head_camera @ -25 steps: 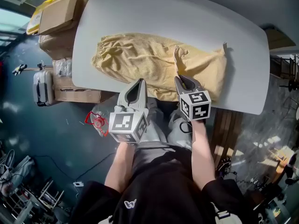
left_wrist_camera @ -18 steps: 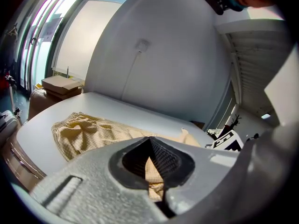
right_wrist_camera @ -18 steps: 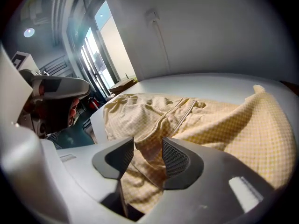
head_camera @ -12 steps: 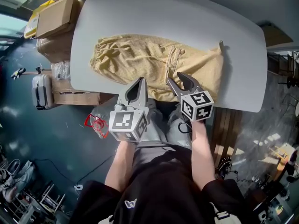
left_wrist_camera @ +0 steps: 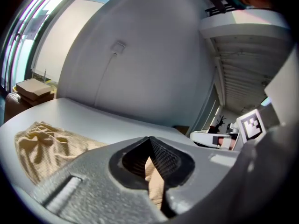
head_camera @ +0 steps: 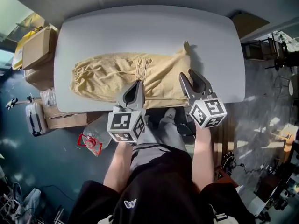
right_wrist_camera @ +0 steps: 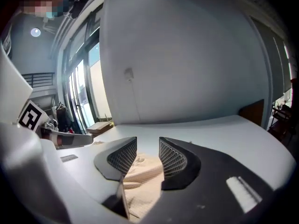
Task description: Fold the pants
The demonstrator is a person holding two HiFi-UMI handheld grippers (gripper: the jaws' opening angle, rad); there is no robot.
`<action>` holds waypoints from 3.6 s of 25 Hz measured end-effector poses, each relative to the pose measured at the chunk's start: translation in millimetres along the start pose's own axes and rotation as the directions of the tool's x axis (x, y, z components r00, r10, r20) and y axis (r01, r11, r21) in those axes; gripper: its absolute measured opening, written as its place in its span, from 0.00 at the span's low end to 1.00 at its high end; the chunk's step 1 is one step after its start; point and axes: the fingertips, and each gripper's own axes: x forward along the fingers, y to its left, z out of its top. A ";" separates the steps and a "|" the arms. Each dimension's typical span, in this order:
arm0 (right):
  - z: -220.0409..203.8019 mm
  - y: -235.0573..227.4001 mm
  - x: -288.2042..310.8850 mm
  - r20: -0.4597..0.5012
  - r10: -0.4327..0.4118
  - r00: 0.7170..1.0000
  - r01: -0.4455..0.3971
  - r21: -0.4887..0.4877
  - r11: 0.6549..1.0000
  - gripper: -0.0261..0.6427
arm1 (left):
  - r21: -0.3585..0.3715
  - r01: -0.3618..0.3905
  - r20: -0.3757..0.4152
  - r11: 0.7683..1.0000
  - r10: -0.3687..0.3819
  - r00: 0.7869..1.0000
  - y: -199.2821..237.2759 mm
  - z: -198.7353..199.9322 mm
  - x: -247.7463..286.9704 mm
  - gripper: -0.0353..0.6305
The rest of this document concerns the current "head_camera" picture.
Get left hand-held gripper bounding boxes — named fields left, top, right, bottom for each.
left=107, top=80, right=147, bottom=144

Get black metal rack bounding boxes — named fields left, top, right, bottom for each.
left=240, top=31, right=299, bottom=75

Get black floor cable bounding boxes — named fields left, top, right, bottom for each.
left=221, top=151, right=266, bottom=180

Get person's grey shoe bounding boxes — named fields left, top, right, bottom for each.
left=158, top=108, right=177, bottom=126

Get grey hard case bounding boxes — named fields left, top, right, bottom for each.
left=25, top=101, right=48, bottom=137

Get grey crumpled cloth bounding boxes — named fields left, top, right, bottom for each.
left=22, top=188, right=42, bottom=211

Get person's right forearm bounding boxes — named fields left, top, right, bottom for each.
left=191, top=125, right=215, bottom=194

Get flat brown cardboard box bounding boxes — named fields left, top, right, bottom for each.
left=43, top=105, right=88, bottom=129

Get yellow plastic crate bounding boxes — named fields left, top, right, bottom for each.
left=12, top=30, right=36, bottom=71

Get clear plastic bag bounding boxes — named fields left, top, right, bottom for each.
left=39, top=88, right=57, bottom=107

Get white round stool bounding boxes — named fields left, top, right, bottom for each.
left=273, top=74, right=299, bottom=103

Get person's black shirt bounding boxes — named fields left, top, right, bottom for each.
left=67, top=146, right=257, bottom=224

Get grey white sneaker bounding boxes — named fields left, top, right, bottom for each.
left=11, top=182, right=24, bottom=205

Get large brown cardboard box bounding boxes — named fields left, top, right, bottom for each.
left=21, top=26, right=58, bottom=70

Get clear water bottle red handle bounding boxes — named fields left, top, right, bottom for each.
left=77, top=119, right=113, bottom=157

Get brown wooden board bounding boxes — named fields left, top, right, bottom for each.
left=230, top=10, right=270, bottom=41

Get person's grey trousers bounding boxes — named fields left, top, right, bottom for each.
left=129, top=115, right=188, bottom=172

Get tan pants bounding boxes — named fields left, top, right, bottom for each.
left=70, top=40, right=199, bottom=108

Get person's left forearm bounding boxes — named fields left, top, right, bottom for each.
left=102, top=139, right=134, bottom=194

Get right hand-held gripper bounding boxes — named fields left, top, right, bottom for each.
left=178, top=69, right=228, bottom=129

